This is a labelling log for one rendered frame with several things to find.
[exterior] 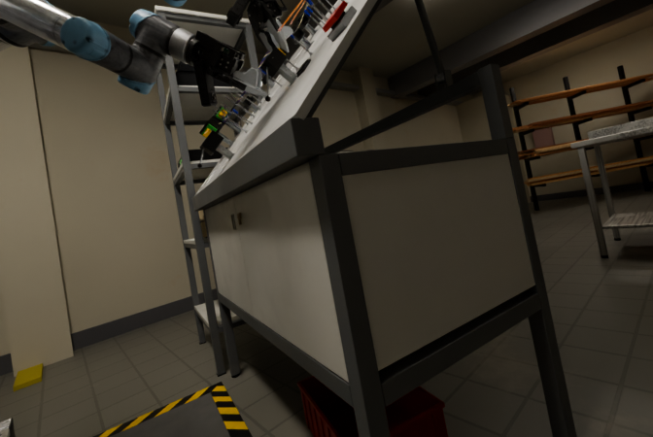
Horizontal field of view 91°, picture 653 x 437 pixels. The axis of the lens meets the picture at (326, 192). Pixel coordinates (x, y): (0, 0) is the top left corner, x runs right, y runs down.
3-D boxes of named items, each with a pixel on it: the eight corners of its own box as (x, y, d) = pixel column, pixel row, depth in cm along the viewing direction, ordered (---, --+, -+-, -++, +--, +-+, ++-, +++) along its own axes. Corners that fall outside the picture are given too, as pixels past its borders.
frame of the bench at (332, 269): (409, 651, 50) (318, 154, 54) (230, 376, 152) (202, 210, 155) (579, 445, 81) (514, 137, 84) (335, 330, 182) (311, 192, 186)
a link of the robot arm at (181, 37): (164, 55, 78) (183, 58, 86) (182, 64, 79) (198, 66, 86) (173, 25, 76) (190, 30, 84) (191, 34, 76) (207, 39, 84)
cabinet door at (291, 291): (344, 385, 55) (304, 161, 57) (251, 318, 102) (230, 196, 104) (357, 378, 57) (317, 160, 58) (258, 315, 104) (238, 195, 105)
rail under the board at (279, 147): (296, 156, 52) (290, 117, 52) (193, 211, 153) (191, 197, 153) (326, 153, 54) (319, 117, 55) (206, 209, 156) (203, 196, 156)
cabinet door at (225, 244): (253, 317, 103) (232, 196, 104) (218, 292, 150) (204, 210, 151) (258, 315, 104) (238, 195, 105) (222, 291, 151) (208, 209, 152)
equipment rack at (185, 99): (216, 378, 152) (154, 5, 159) (197, 343, 204) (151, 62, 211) (309, 339, 178) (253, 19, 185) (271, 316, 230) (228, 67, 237)
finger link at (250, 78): (270, 77, 78) (236, 59, 78) (261, 100, 80) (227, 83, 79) (274, 78, 81) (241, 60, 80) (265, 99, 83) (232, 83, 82)
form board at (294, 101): (197, 198, 154) (193, 196, 154) (294, 56, 192) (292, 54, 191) (303, 120, 53) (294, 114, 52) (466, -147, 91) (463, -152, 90)
